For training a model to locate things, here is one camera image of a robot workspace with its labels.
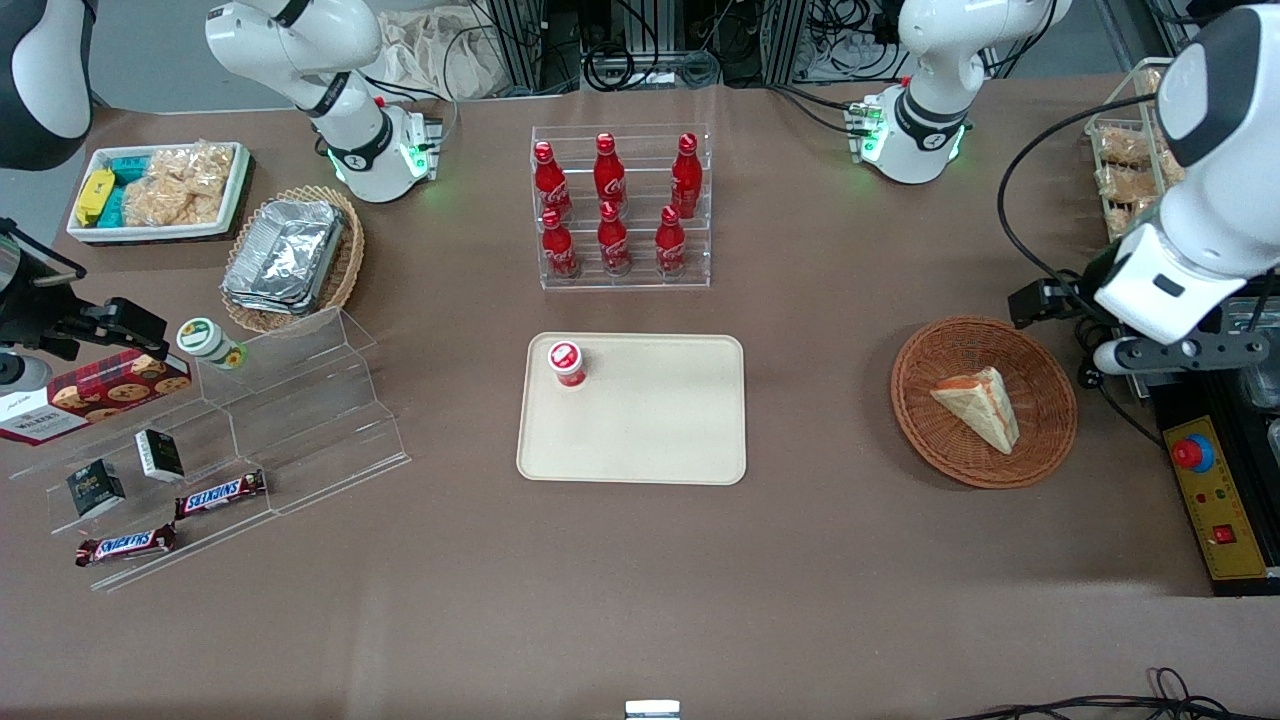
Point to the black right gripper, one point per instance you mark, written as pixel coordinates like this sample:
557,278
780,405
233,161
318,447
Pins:
32,308

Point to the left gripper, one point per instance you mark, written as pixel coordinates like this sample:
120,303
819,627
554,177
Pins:
1080,291

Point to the triangular sandwich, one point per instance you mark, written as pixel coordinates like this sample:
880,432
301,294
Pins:
985,405

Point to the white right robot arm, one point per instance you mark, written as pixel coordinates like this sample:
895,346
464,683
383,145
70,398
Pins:
300,40

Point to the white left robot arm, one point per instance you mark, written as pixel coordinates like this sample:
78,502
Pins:
930,60

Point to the aluminium foil tray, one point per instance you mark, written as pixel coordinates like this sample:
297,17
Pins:
265,304
290,245

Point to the brown round wicker basket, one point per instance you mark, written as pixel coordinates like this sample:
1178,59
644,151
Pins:
940,430

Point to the white rectangular snack tray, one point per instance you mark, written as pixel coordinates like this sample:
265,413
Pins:
238,185

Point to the light oval wicker basket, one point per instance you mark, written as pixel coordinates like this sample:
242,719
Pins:
350,250

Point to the beige plastic tray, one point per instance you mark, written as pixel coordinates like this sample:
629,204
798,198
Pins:
650,420

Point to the red cookie box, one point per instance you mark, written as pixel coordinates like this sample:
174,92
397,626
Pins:
100,392

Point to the green-lidded white jar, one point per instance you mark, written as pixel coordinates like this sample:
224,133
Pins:
207,340

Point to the clear bagged pastry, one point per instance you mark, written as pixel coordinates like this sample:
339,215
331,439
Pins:
1152,80
1130,218
1125,147
1125,185

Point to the small black box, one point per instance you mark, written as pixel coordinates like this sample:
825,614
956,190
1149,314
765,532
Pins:
160,455
96,488

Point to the yellow snack pack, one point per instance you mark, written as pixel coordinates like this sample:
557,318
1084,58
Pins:
94,196

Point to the black control box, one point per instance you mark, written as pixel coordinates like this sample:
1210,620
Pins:
1170,400

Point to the teal snack pack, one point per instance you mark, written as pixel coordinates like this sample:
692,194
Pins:
124,172

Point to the clear bag of crackers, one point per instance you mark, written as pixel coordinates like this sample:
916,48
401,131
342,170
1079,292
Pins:
180,185

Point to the snickers chocolate bar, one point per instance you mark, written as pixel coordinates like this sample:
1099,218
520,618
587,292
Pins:
125,545
220,494

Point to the red emergency stop button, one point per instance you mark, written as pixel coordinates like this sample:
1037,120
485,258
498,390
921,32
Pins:
1192,454

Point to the metal pan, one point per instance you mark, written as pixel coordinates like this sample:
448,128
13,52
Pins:
1262,375

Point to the clear acrylic step stand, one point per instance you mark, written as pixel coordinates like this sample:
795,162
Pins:
320,420

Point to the yellow control panel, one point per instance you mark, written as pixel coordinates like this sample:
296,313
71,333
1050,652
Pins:
1225,490

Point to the red cola bottle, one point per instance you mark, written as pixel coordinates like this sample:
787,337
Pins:
609,172
558,248
686,178
613,242
670,245
548,180

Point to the clear acrylic bottle rack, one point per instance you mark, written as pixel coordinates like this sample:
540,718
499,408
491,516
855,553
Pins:
640,280

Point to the beige crumpled cloth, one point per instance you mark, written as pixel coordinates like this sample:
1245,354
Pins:
430,55

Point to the small red-lidded cup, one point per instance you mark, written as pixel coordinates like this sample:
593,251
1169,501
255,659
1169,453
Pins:
566,363

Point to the small white object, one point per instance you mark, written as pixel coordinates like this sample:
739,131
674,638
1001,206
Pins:
652,710

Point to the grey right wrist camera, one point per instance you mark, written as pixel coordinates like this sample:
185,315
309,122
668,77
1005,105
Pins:
22,372

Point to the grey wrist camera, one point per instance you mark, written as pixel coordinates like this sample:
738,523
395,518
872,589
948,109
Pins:
22,372
1190,353

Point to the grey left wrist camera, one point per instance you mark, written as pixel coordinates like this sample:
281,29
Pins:
1190,353

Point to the aluminium frame rack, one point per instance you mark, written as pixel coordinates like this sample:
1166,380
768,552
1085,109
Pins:
560,40

